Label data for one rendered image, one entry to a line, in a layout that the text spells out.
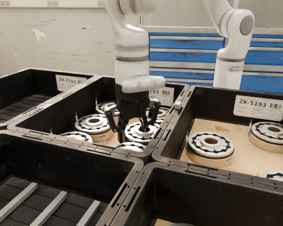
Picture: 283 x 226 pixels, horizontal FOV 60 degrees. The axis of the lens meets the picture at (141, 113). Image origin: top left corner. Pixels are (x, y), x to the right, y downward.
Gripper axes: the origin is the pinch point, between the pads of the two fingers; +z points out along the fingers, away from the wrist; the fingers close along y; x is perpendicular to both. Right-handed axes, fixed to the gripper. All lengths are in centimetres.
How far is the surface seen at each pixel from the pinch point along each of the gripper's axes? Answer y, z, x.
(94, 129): 7.8, -0.6, -6.4
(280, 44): -186, 5, -103
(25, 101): 23.5, 2.6, -43.3
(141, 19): -82, -15, -172
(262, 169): -20.9, 2.2, 20.5
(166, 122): -3.4, -7.7, 9.6
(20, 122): 23.6, -7.6, -2.9
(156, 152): 3.6, -7.7, 18.4
